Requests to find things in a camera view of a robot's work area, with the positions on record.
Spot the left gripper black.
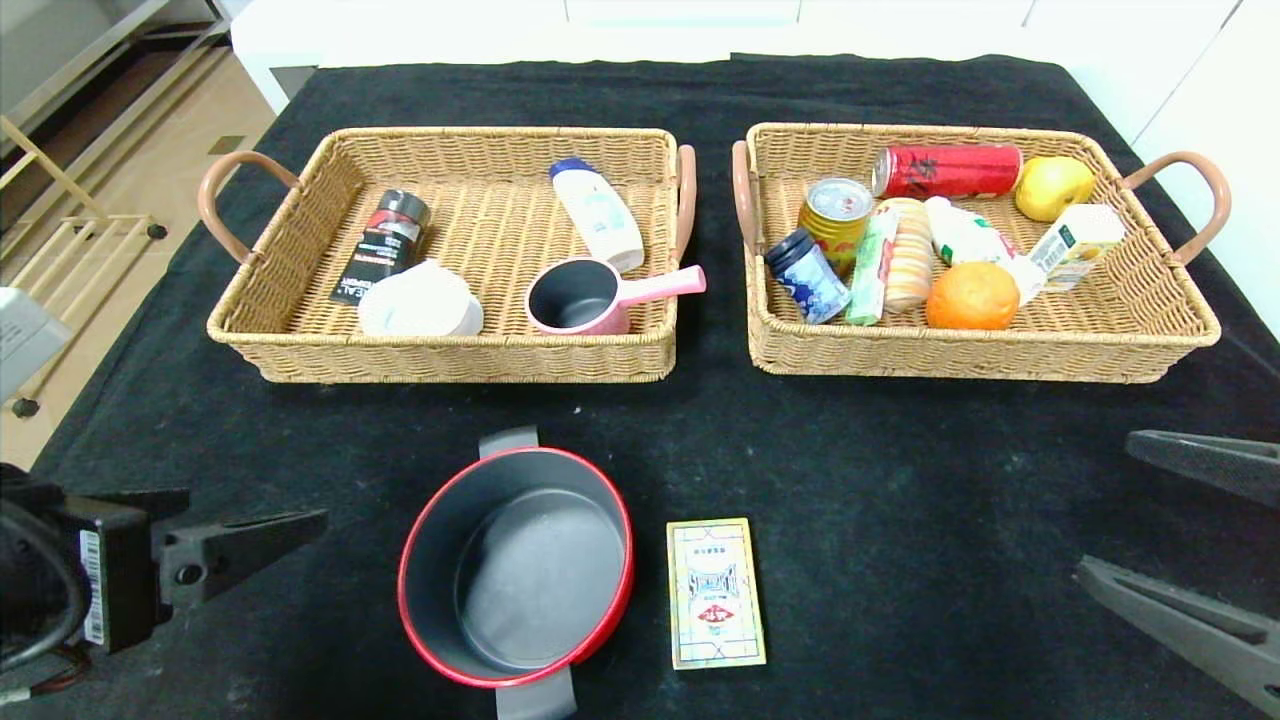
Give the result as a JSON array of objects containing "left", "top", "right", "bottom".
[{"left": 0, "top": 487, "right": 330, "bottom": 655}]

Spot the red black cooking pot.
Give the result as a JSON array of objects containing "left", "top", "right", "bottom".
[{"left": 397, "top": 426, "right": 636, "bottom": 720}]

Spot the playing card box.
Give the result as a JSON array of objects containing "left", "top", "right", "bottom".
[{"left": 666, "top": 517, "right": 768, "bottom": 671}]

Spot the blue chewing gum bottle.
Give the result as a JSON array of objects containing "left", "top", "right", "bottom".
[{"left": 764, "top": 229, "right": 854, "bottom": 325}]

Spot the gold Red Bull can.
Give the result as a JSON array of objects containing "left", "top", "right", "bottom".
[{"left": 797, "top": 178, "right": 875, "bottom": 280}]

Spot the Hi-Chew candy stick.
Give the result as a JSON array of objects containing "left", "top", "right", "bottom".
[{"left": 845, "top": 208, "right": 899, "bottom": 328}]

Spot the sandwich biscuits roll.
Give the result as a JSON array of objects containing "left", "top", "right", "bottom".
[{"left": 880, "top": 197, "right": 937, "bottom": 314}]

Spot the white bowl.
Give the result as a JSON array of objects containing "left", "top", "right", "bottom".
[{"left": 357, "top": 260, "right": 485, "bottom": 339}]

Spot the light wooden rack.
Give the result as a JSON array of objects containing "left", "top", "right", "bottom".
[{"left": 0, "top": 113, "right": 169, "bottom": 421}]

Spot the black red cleanser tube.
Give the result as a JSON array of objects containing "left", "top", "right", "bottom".
[{"left": 330, "top": 190, "right": 433, "bottom": 306}]

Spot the pink saucepan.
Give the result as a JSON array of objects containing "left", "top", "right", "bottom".
[{"left": 525, "top": 258, "right": 707, "bottom": 337}]

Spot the grey metal shelf unit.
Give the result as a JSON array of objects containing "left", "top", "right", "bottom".
[{"left": 0, "top": 0, "right": 233, "bottom": 201}]

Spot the white bottle blue cap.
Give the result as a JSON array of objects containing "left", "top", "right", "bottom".
[{"left": 549, "top": 158, "right": 646, "bottom": 275}]

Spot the black tablecloth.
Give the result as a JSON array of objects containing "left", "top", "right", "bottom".
[{"left": 0, "top": 55, "right": 1280, "bottom": 720}]

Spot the orange fruit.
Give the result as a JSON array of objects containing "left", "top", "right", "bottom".
[{"left": 924, "top": 260, "right": 1021, "bottom": 332}]

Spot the white yogurt drink bottle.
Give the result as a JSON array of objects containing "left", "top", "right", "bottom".
[{"left": 927, "top": 196, "right": 1046, "bottom": 303}]

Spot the red soda can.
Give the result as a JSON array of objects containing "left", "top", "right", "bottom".
[{"left": 871, "top": 145, "right": 1024, "bottom": 202}]

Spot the yellow pear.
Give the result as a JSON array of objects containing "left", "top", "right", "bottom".
[{"left": 1014, "top": 156, "right": 1097, "bottom": 224}]

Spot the white green juice carton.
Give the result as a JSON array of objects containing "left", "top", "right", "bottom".
[{"left": 1025, "top": 204, "right": 1127, "bottom": 294}]

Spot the thin cable white tip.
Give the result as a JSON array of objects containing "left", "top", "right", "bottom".
[{"left": 0, "top": 645, "right": 89, "bottom": 703}]

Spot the wicker basket with brown handles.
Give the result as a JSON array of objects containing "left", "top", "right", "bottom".
[
  {"left": 198, "top": 127, "right": 698, "bottom": 386},
  {"left": 730, "top": 123, "right": 1233, "bottom": 386}
]

